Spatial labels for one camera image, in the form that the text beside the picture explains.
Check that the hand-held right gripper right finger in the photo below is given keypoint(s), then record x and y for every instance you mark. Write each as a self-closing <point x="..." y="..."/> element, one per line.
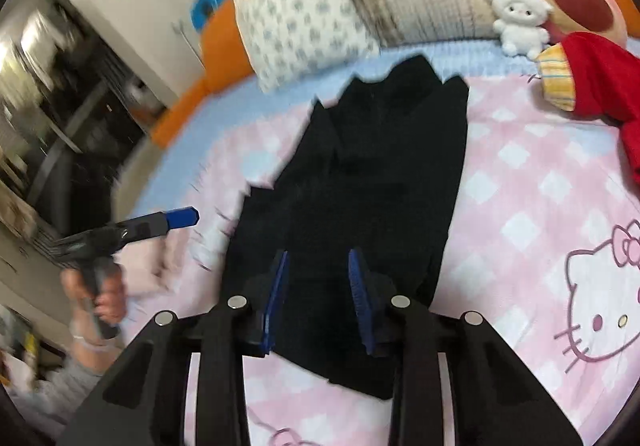
<point x="357" y="296"/>

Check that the red garment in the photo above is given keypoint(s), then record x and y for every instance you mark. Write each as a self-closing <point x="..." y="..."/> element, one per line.
<point x="600" y="76"/>

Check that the person's left forearm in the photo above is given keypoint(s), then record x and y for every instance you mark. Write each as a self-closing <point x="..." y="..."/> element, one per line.
<point x="75" y="376"/>

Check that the black jacket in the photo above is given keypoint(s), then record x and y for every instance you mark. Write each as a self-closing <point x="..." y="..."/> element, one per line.
<point x="375" y="166"/>

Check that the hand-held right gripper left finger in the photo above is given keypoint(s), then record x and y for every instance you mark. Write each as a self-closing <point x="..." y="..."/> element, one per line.
<point x="275" y="306"/>

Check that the dark shelving unit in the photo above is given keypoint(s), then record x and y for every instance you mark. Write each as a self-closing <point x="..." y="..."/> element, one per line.
<point x="60" y="126"/>

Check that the floral print pillow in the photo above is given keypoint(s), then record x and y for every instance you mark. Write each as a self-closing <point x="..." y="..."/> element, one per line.
<point x="300" y="21"/>

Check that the person's left hand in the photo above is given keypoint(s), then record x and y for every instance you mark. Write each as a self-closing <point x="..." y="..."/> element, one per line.
<point x="114" y="301"/>

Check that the pink checked printed blanket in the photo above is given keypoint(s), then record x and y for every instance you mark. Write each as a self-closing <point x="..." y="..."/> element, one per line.
<point x="525" y="176"/>

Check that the white sheep plush toy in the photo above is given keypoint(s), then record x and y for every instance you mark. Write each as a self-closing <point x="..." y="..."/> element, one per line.
<point x="520" y="21"/>

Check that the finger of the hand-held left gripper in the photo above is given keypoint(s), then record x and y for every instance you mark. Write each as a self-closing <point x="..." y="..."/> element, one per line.
<point x="180" y="217"/>

